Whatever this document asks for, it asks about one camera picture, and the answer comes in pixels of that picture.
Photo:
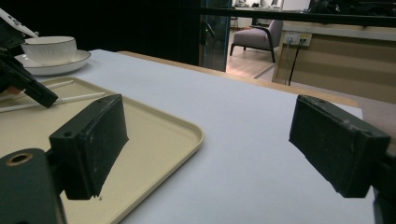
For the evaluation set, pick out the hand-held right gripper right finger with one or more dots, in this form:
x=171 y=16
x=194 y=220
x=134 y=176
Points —
x=339 y=149

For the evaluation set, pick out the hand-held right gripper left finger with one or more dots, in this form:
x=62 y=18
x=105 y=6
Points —
x=90 y=149

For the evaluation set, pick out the white ribbed bowl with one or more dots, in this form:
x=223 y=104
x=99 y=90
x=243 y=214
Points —
x=53 y=51

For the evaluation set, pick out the white plate with dark rim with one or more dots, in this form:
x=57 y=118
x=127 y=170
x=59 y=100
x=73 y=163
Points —
x=77 y=60

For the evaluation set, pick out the beige plastic tray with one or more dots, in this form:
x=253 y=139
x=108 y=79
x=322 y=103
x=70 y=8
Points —
x=155 y=149

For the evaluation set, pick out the wooden counter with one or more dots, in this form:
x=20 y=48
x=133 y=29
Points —
x=348 y=65

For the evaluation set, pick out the pale blue table cover sheet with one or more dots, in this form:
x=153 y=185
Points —
x=243 y=130

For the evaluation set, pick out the black horizontal bar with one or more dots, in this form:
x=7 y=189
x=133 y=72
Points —
x=311 y=17

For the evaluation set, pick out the grey armchair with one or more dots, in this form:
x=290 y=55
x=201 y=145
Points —
x=255 y=37

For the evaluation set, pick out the black bag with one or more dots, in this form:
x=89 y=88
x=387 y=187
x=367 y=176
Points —
x=351 y=6

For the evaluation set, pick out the dark glass door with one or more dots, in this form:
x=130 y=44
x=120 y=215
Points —
x=218 y=46

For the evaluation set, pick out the office desk with monitors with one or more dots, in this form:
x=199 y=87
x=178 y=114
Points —
x=255 y=3

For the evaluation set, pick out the wall power outlet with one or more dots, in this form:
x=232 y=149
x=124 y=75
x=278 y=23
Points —
x=295 y=39

